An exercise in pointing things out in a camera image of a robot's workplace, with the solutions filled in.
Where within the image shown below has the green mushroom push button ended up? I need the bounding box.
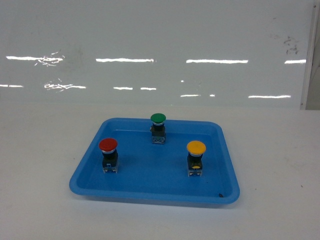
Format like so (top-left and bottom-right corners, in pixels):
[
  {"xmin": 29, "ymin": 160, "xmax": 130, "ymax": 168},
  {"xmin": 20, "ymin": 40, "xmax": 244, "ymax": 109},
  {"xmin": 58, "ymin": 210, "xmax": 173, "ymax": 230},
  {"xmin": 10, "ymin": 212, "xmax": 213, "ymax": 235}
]
[{"xmin": 150, "ymin": 113, "xmax": 166, "ymax": 144}]

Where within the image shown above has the white glossy board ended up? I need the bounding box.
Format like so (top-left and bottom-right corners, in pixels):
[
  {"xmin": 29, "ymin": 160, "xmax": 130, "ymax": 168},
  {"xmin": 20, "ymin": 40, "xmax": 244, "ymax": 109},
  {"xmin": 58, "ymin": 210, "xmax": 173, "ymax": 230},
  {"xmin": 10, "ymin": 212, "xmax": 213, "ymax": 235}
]
[{"xmin": 0, "ymin": 0, "xmax": 316, "ymax": 109}]

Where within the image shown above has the yellow mushroom push button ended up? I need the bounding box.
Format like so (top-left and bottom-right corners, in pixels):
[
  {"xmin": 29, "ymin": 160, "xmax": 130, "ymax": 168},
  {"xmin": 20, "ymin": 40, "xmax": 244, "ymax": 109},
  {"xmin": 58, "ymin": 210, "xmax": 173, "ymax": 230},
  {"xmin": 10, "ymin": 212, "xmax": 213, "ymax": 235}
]
[{"xmin": 186, "ymin": 140, "xmax": 207, "ymax": 177}]

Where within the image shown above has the red mushroom push button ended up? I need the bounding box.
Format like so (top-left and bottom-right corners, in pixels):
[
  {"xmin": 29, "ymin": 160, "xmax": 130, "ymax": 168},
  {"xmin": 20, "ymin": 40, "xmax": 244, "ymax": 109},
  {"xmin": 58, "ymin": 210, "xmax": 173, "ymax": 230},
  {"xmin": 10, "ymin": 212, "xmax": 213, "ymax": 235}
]
[{"xmin": 98, "ymin": 138, "xmax": 119, "ymax": 173}]

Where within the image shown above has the blue plastic tray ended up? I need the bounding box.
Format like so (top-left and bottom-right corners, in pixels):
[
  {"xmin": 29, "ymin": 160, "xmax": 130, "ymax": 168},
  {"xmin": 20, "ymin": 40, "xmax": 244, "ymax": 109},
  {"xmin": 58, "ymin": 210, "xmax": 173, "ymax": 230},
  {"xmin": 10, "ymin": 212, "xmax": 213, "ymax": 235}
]
[{"xmin": 69, "ymin": 118, "xmax": 240, "ymax": 206}]

